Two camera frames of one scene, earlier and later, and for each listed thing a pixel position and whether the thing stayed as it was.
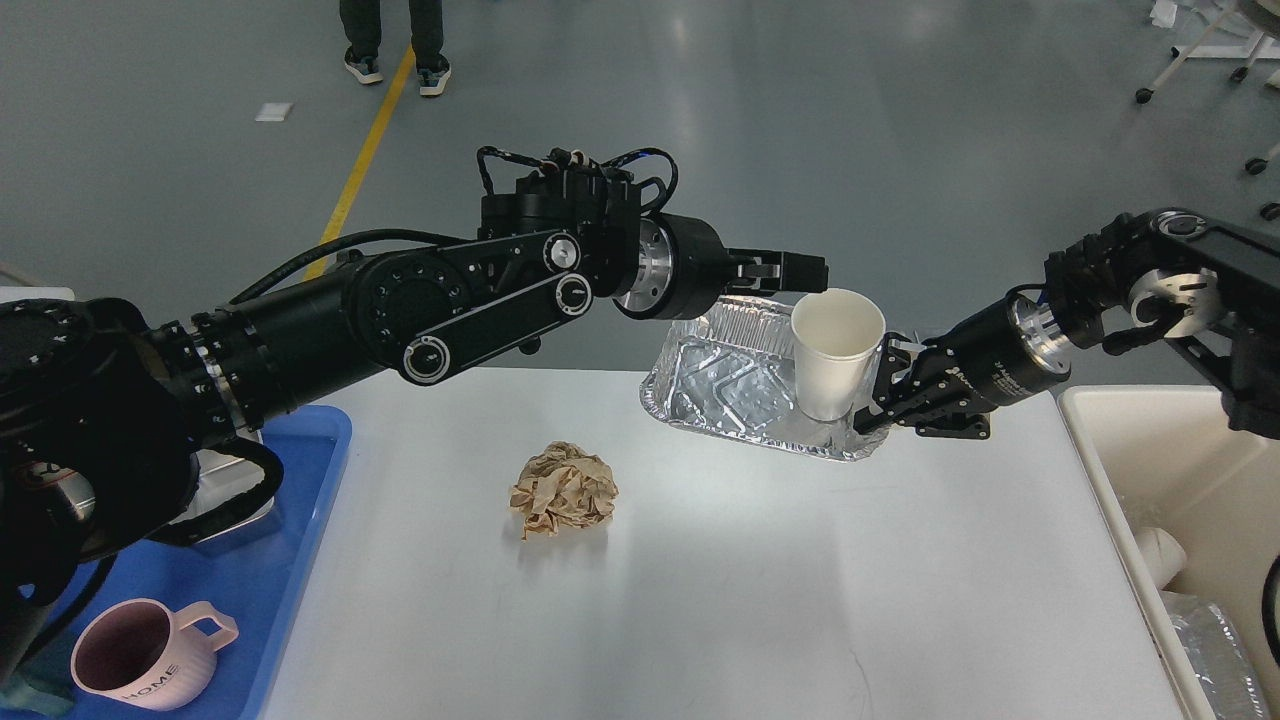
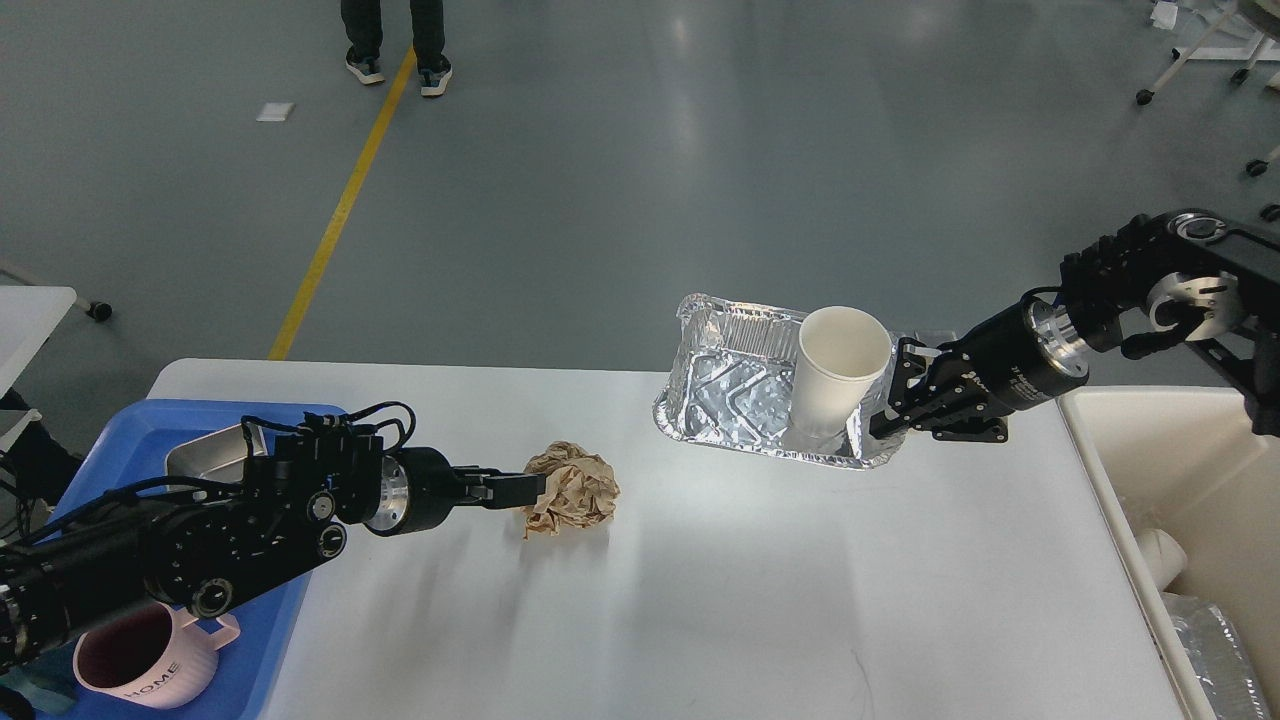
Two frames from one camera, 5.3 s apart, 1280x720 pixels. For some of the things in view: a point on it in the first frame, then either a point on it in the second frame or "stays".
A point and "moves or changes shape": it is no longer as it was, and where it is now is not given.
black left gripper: [685, 269] → [418, 491]
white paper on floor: [273, 112] stays
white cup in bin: [1163, 555] stays
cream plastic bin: [1169, 457] stays
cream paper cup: [836, 334] moves or changes shape
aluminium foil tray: [733, 372] moves or changes shape
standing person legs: [363, 22] stays
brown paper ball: [563, 487] stays
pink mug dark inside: [140, 653] stays
